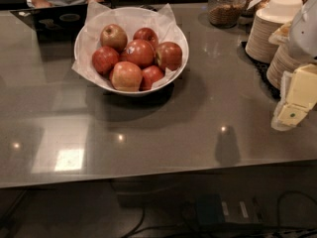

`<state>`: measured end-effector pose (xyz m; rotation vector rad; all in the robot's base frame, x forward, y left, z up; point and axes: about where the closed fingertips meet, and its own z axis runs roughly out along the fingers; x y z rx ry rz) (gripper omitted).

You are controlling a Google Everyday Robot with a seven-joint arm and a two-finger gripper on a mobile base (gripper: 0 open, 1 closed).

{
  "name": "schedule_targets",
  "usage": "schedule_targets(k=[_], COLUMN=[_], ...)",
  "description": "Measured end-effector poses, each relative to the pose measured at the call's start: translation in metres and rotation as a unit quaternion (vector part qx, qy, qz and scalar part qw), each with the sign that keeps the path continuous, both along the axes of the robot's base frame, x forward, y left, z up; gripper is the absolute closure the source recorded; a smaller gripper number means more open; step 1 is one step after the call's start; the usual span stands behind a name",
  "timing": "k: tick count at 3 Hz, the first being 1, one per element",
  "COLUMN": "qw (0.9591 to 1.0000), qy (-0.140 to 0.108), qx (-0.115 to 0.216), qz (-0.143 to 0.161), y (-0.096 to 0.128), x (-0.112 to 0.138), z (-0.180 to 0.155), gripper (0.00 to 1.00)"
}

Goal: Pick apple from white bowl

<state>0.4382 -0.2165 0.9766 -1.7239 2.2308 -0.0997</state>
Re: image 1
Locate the black laptop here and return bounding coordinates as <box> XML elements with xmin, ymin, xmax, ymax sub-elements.
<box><xmin>10</xmin><ymin>2</ymin><xmax>113</xmax><ymax>45</ymax></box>

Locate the black mat under plates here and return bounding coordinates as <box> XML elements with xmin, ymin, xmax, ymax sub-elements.
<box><xmin>241</xmin><ymin>41</ymin><xmax>280</xmax><ymax>101</ymax></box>

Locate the stack of white paper bowls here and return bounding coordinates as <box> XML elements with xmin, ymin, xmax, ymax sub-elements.
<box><xmin>264</xmin><ymin>0</ymin><xmax>303</xmax><ymax>22</ymax></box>

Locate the red apple front right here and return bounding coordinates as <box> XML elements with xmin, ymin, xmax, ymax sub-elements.
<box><xmin>140</xmin><ymin>65</ymin><xmax>164</xmax><ymax>91</ymax></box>

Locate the front stack of paper plates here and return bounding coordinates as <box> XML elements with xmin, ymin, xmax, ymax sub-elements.
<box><xmin>266</xmin><ymin>44</ymin><xmax>300</xmax><ymax>89</ymax></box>

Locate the white paper liner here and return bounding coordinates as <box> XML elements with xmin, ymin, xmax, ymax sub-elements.
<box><xmin>72</xmin><ymin>3</ymin><xmax>189</xmax><ymax>97</ymax></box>

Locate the black cable on floor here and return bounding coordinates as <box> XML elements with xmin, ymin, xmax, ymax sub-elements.
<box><xmin>118</xmin><ymin>190</ymin><xmax>317</xmax><ymax>238</ymax></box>

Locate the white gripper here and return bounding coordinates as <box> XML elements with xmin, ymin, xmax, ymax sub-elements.
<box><xmin>268</xmin><ymin>0</ymin><xmax>317</xmax><ymax>131</ymax></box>

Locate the white bowl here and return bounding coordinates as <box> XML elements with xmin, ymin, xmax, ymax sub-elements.
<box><xmin>72</xmin><ymin>4</ymin><xmax>189</xmax><ymax>97</ymax></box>

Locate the stack of paper plates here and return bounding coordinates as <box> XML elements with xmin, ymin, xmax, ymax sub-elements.
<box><xmin>245</xmin><ymin>8</ymin><xmax>290</xmax><ymax>63</ymax></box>
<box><xmin>266</xmin><ymin>44</ymin><xmax>300</xmax><ymax>89</ymax></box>

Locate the glass jar with cereal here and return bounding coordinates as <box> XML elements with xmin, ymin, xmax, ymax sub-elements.
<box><xmin>207</xmin><ymin>0</ymin><xmax>247</xmax><ymax>28</ymax></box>

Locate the yellow-red apple back left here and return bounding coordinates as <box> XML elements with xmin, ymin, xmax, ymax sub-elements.
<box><xmin>100</xmin><ymin>24</ymin><xmax>128</xmax><ymax>53</ymax></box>

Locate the yellow-red apple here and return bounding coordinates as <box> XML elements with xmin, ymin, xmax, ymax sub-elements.
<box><xmin>100</xmin><ymin>24</ymin><xmax>128</xmax><ymax>53</ymax></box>
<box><xmin>110</xmin><ymin>61</ymin><xmax>143</xmax><ymax>92</ymax></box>

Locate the red apple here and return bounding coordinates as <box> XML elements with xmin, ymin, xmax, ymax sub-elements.
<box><xmin>92</xmin><ymin>46</ymin><xmax>119</xmax><ymax>74</ymax></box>
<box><xmin>133</xmin><ymin>27</ymin><xmax>159</xmax><ymax>49</ymax></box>
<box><xmin>140</xmin><ymin>65</ymin><xmax>164</xmax><ymax>91</ymax></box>
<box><xmin>121</xmin><ymin>39</ymin><xmax>155</xmax><ymax>67</ymax></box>
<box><xmin>156</xmin><ymin>42</ymin><xmax>182</xmax><ymax>71</ymax></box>

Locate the red apple back right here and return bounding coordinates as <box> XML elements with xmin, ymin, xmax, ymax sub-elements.
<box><xmin>133</xmin><ymin>27</ymin><xmax>159</xmax><ymax>49</ymax></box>

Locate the yellow-red apple front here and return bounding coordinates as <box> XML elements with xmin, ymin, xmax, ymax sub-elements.
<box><xmin>110</xmin><ymin>61</ymin><xmax>143</xmax><ymax>92</ymax></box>

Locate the person's right hand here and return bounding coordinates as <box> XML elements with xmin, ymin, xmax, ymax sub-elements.
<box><xmin>33</xmin><ymin>0</ymin><xmax>52</xmax><ymax>8</ymax></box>

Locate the red apple centre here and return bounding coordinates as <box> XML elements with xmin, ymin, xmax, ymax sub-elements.
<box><xmin>121</xmin><ymin>39</ymin><xmax>155</xmax><ymax>67</ymax></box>

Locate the dark box on floor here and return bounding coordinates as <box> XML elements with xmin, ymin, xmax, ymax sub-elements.
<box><xmin>195</xmin><ymin>194</ymin><xmax>225</xmax><ymax>226</ymax></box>

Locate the red apple left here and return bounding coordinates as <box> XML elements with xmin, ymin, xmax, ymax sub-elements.
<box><xmin>92</xmin><ymin>46</ymin><xmax>119</xmax><ymax>74</ymax></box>

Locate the back stack of paper plates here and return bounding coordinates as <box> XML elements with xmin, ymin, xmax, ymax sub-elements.
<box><xmin>245</xmin><ymin>8</ymin><xmax>290</xmax><ymax>63</ymax></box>

